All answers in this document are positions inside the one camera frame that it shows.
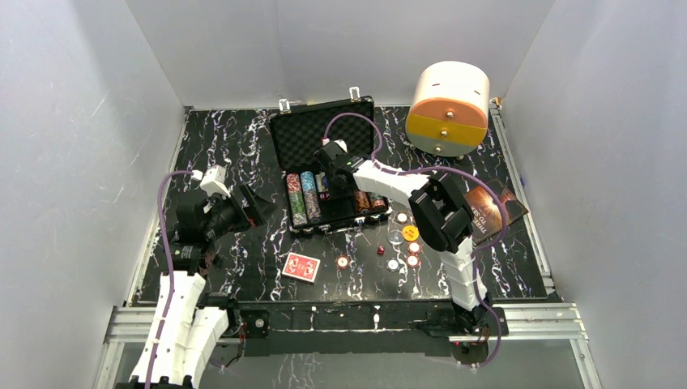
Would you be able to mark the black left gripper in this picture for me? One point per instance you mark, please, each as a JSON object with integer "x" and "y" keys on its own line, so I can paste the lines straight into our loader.
{"x": 245, "y": 207}

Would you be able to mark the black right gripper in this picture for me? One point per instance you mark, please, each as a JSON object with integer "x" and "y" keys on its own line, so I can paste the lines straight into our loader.
{"x": 330, "y": 187}

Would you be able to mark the red playing card deck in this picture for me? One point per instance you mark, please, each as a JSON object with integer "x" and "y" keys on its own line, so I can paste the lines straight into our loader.
{"x": 301, "y": 267}

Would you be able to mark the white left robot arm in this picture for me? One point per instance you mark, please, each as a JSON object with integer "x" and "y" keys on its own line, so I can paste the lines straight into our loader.
{"x": 188, "y": 322}

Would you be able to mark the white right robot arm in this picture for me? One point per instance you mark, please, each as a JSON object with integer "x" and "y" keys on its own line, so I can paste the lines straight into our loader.
{"x": 441, "y": 213}

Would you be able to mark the blue playing card deck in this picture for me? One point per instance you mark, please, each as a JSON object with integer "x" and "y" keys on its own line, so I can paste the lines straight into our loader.
{"x": 321, "y": 183}

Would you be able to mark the blue orange chip row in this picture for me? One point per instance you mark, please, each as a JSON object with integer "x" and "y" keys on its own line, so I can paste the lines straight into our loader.
{"x": 310, "y": 195}

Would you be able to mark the brown orange chip row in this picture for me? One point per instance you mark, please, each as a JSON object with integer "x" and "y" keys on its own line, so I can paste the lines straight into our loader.
{"x": 362, "y": 203}

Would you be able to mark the pink green chip row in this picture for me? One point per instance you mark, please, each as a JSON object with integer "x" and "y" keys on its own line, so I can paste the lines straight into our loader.
{"x": 377, "y": 202}

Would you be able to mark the black poker chip case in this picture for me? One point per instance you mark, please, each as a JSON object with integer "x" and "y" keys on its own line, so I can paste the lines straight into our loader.
{"x": 314, "y": 146}

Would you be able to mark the brown white poker chip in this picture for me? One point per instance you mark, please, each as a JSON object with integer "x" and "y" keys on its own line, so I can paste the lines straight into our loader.
{"x": 402, "y": 218}

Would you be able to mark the clear dealer button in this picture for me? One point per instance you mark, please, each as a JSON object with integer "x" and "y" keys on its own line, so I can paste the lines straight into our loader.
{"x": 395, "y": 237}

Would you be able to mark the red white poker chip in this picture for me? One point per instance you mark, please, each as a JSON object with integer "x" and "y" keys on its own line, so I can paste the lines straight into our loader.
{"x": 412, "y": 261}
{"x": 342, "y": 262}
{"x": 414, "y": 247}

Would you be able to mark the yellow big blind button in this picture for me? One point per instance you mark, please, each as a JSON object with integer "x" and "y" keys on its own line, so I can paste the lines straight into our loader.
{"x": 410, "y": 233}

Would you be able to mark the blue white poker chip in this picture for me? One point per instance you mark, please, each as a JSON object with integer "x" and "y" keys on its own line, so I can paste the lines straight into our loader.
{"x": 393, "y": 265}

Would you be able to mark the white orange yellow drawer cabinet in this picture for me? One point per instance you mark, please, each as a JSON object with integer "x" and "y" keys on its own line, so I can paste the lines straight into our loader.
{"x": 449, "y": 114}

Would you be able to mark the dark sunburst cover book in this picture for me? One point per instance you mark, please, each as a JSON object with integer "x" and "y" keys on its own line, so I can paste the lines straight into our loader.
{"x": 487, "y": 216}

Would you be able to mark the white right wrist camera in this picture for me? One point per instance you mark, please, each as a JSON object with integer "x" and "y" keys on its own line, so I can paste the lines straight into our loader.
{"x": 334, "y": 145}

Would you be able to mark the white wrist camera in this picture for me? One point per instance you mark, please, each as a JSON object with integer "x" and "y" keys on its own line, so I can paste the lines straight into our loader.
{"x": 212, "y": 181}
{"x": 334, "y": 145}

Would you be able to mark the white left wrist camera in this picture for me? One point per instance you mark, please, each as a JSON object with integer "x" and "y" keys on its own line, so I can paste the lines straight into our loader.
{"x": 212, "y": 181}

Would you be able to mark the aluminium frame rail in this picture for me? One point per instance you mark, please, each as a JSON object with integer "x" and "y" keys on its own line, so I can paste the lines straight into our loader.
{"x": 512, "y": 321}

